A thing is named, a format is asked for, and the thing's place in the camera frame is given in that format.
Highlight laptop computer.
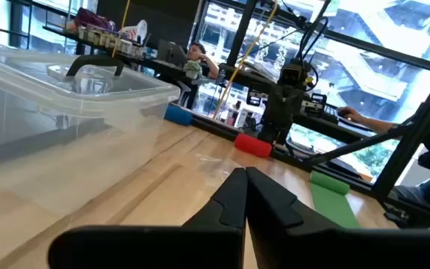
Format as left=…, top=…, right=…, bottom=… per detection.
left=157, top=38, right=188, bottom=69

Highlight blue bandage roll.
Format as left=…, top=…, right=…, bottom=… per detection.
left=163, top=105, right=194, bottom=127

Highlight green elastic bandage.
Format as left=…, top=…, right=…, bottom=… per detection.
left=308, top=170, right=362, bottom=229

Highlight small potted plant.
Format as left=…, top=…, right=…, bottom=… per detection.
left=183, top=60, right=204, bottom=80

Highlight person's hand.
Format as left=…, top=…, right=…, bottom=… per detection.
left=337, top=106, right=366, bottom=124

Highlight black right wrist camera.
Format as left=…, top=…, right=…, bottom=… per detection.
left=277, top=61, right=310, bottom=90

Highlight clear plastic storage box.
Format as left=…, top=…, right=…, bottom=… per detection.
left=0, top=42, right=181, bottom=214

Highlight purple bag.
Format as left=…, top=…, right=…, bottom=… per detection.
left=72, top=7, right=116, bottom=32

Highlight clear plastic bag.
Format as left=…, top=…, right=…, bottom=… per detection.
left=194, top=152, right=243, bottom=188

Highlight yellow hanging cable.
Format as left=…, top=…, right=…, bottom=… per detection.
left=212, top=0, right=279, bottom=120
left=110, top=0, right=131, bottom=58

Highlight long black desk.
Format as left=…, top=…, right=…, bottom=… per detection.
left=42, top=24, right=382, bottom=145

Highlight white plastic bag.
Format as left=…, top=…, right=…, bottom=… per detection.
left=118, top=19, right=149, bottom=44

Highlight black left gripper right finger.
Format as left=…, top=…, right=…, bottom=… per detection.
left=245, top=166, right=430, bottom=269

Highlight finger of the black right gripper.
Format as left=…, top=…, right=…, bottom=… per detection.
left=285, top=89, right=305, bottom=125
left=269, top=89, right=287, bottom=125

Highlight row of small jars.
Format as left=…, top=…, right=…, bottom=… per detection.
left=77, top=25, right=145, bottom=59

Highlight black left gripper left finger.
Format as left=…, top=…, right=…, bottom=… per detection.
left=47, top=167, right=249, bottom=269

